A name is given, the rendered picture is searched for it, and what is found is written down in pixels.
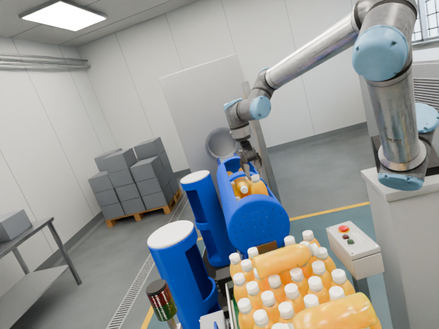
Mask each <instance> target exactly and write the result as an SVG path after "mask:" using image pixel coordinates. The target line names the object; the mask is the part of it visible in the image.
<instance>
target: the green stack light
mask: <svg viewBox="0 0 439 329"><path fill-rule="evenodd" d="M152 308H153V311H154V313H155V315H156V317H157V319H158V320H159V321H161V322H164V321H168V320H169V319H171V318H173V317H174V316H175V314H176V312H177V310H178V308H177V306H176V303H175V301H174V298H173V297H171V299H170V301H169V302H168V303H167V304H165V305H164V306H162V307H152Z"/></svg>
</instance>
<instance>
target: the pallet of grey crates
mask: <svg viewBox="0 0 439 329"><path fill-rule="evenodd" d="M134 150H135V153H136V155H137V158H136V156H135V153H134V151H133V148H129V149H125V150H122V148H120V149H115V150H113V151H109V152H106V153H104V154H102V155H100V156H98V157H96V158H94V160H95V163H96V165H97V168H98V169H99V171H100V172H99V173H97V174H96V175H94V176H93V177H91V178H90V179H88V181H89V184H90V186H91V189H92V191H93V193H94V195H95V198H96V200H97V202H98V204H99V207H100V208H101V211H102V213H103V215H104V217H105V219H106V220H105V222H106V224H107V227H108V228H110V227H113V226H114V225H115V224H116V223H117V222H118V221H119V220H120V219H121V218H123V217H128V216H131V215H134V217H135V220H136V221H140V220H142V218H143V217H144V216H145V215H146V214H147V212H149V211H152V210H157V209H161V208H163V210H164V212H165V214H168V213H171V212H172V210H173V209H174V207H175V205H176V203H177V202H178V201H179V199H180V197H181V196H182V192H181V190H180V188H179V186H178V183H177V181H176V178H175V175H174V173H173V171H172V168H171V164H170V161H169V158H168V156H167V153H166V151H165V148H164V146H163V143H162V140H161V137H157V138H153V139H151V140H147V141H143V142H141V143H139V144H137V145H136V146H134Z"/></svg>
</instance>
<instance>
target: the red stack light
mask: <svg viewBox="0 0 439 329"><path fill-rule="evenodd" d="M147 297H148V299H149V301H150V303H151V306H152V307H162V306H164V305H165V304H167V303H168V302H169V301H170V299H171V297H172V294H171V291H170V288H169V286H168V284H167V286H166V287H165V289H164V291H162V292H161V293H159V294H157V295H155V296H148V295H147Z"/></svg>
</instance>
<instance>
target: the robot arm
mask: <svg viewBox="0 0 439 329"><path fill-rule="evenodd" d="M417 15H418V9H417V3H416V1H415V0H359V1H358V2H356V4H354V7H353V12H351V13H350V14H348V15H347V16H345V17H344V18H342V19H341V20H340V21H338V22H336V23H335V24H334V25H332V26H331V27H330V28H328V29H327V30H325V31H324V32H322V33H321V34H319V35H318V36H317V37H315V38H314V39H312V40H311V41H310V42H308V43H306V44H305V45H304V46H302V47H301V48H299V49H298V50H296V51H295V52H293V53H292V54H291V55H289V56H287V57H286V58H285V59H283V60H282V61H280V62H279V63H278V64H276V65H275V66H273V67H265V68H263V69H262V70H261V71H260V73H259V74H258V76H257V80H256V81H255V83H254V86H253V88H252V90H251V92H250V95H249V97H248V99H247V100H244V101H243V100H242V98H239V99H236V100H234V101H231V102H228V103H226V104H224V105H223V108H224V112H225V115H226V117H227V121H228V124H229V127H230V130H231V132H230V134H232V136H233V138H234V139H235V140H236V142H240V147H241V148H240V149H238V152H239V155H240V166H241V168H242V170H243V171H244V173H245V175H246V177H247V178H248V179H249V180H250V181H251V180H252V177H251V176H250V172H249V169H250V166H249V165H248V164H246V162H247V163H249V162H250V161H254V160H255V161H254V165H255V166H256V167H257V171H258V174H259V177H260V178H261V176H262V160H261V157H260V156H259V154H258V152H257V153H256V152H255V151H256V150H255V149H254V147H253V146H252V145H251V144H250V141H249V140H248V139H249V138H251V136H250V135H251V133H252V131H251V128H250V124H249V121H252V120H260V119H263V118H266V117H267V116H268V115H269V114H270V111H271V103H270V99H271V97H272V95H273V93H274V91H276V90H277V89H279V88H281V87H282V86H283V85H285V84H286V83H288V82H290V81H292V80H294V79H295V78H297V77H299V76H301V75H302V74H304V73H306V72H308V71H310V70H311V69H313V68H315V67H316V66H318V65H320V64H322V63H324V62H326V61H327V60H329V59H330V58H332V57H334V56H336V55H338V54H339V53H341V52H343V51H345V50H347V49H348V48H350V47H352V46H354V47H353V51H352V58H351V62H352V65H353V68H354V70H355V71H356V73H357V74H358V75H359V76H360V75H363V78H364V79H365V82H366V86H367V89H368V94H369V97H370V102H371V105H372V110H373V113H374V117H375V120H376V125H377V128H378V133H379V136H380V141H381V146H380V148H379V152H378V157H379V160H380V171H379V174H378V181H379V182H380V183H381V184H382V185H384V186H386V187H389V188H392V189H397V190H401V191H416V190H419V189H420V188H422V186H423V182H425V174H426V171H427V165H428V161H429V155H430V152H431V146H432V140H433V136H434V132H435V130H436V128H437V126H438V125H439V113H438V112H437V111H436V110H435V109H434V108H433V107H431V106H429V105H427V104H423V103H418V102H415V94H414V79H413V71H412V63H413V55H412V35H413V32H414V27H415V23H416V20H417Z"/></svg>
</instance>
